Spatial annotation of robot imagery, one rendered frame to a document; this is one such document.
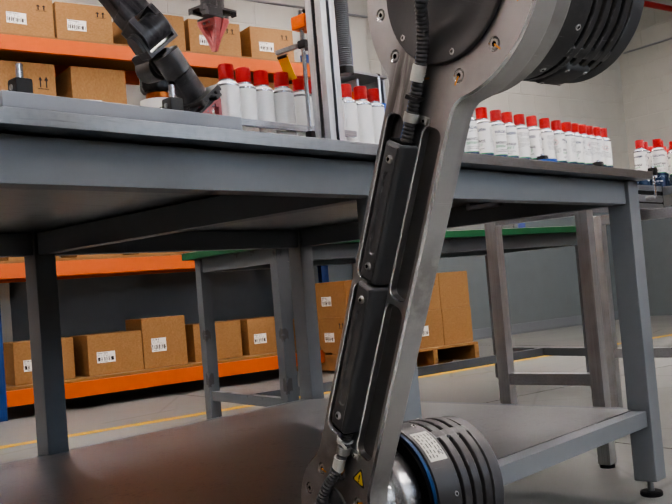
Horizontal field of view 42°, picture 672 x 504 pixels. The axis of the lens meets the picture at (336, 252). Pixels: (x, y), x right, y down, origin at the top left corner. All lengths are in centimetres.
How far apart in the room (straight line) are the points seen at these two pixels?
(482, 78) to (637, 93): 977
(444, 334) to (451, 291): 31
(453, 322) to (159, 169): 507
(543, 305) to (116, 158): 820
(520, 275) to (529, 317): 43
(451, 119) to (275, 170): 55
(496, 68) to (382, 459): 44
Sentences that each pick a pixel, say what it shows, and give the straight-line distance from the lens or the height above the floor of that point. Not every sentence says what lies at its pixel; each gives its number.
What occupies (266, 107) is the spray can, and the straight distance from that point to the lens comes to 195.
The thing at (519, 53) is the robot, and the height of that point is 79.
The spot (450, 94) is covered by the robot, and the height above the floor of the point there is 77.
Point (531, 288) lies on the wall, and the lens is 910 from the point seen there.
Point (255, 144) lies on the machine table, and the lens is 128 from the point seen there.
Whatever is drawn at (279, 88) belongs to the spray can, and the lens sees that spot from 199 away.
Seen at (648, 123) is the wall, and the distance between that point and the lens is 1047.
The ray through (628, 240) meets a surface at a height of 65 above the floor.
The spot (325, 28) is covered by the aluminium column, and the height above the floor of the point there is 114.
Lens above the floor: 59
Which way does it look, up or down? 2 degrees up
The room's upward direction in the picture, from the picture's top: 5 degrees counter-clockwise
